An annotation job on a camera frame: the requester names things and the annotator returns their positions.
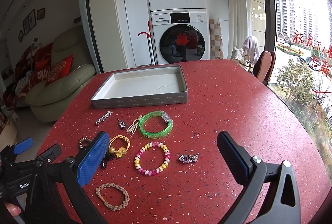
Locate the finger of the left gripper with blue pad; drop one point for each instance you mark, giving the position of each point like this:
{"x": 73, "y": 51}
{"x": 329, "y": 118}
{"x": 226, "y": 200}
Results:
{"x": 22, "y": 146}

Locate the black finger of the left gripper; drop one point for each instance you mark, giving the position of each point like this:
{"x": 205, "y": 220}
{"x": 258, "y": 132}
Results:
{"x": 50, "y": 154}

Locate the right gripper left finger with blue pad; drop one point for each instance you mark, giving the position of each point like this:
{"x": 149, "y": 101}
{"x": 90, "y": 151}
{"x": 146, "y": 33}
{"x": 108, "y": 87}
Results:
{"x": 89, "y": 158}

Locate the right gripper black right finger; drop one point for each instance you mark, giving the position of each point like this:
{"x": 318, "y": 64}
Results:
{"x": 238, "y": 160}

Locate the braided tan hair band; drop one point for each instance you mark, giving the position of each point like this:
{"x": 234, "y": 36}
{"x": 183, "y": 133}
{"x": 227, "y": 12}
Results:
{"x": 124, "y": 203}

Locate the silver heart brooch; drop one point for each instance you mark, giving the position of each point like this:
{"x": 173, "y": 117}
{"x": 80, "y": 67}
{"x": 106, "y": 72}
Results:
{"x": 189, "y": 158}

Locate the beige duckbill hair clip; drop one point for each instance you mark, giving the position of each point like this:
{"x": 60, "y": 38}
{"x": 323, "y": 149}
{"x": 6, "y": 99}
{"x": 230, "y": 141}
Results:
{"x": 133, "y": 127}

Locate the silver star hair clip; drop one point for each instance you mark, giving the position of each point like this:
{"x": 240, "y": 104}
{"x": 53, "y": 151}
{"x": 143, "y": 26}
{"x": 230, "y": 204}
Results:
{"x": 103, "y": 118}

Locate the green glitter bangle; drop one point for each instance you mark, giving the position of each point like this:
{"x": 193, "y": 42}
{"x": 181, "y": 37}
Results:
{"x": 160, "y": 134}

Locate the black claw hair clip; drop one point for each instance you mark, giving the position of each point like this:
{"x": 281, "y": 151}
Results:
{"x": 107, "y": 157}

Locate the grey jewelry tray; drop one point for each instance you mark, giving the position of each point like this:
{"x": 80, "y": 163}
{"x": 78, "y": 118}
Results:
{"x": 152, "y": 86}

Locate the person's left hand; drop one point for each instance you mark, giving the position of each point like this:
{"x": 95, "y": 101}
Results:
{"x": 14, "y": 210}

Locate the cream leather sofa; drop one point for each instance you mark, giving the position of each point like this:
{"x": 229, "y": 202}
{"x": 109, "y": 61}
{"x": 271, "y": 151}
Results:
{"x": 48, "y": 103}

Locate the small silver charm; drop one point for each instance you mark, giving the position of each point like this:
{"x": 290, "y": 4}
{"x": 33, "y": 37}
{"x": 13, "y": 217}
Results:
{"x": 122, "y": 124}

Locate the red embroidered cushion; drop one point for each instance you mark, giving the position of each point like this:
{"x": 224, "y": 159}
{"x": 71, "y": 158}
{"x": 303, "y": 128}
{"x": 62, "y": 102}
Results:
{"x": 60, "y": 69}

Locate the brown wooden chair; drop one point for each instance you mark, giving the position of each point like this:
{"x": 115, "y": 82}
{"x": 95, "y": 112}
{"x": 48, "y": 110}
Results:
{"x": 264, "y": 67}

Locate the checkered rolled mat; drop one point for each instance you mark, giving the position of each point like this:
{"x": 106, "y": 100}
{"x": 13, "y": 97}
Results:
{"x": 216, "y": 43}

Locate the white cloth on chair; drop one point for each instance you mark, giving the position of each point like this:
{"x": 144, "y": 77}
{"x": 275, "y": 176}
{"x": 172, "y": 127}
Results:
{"x": 250, "y": 48}

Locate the lower white washing machine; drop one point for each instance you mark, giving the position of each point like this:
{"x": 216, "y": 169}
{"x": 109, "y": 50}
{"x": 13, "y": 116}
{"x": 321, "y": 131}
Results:
{"x": 180, "y": 36}

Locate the framed wall pictures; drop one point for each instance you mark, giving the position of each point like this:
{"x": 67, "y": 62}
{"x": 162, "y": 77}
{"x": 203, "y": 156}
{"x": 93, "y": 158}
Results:
{"x": 30, "y": 22}

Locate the red handled mop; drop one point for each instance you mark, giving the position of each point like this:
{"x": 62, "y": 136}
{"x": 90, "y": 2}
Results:
{"x": 150, "y": 42}

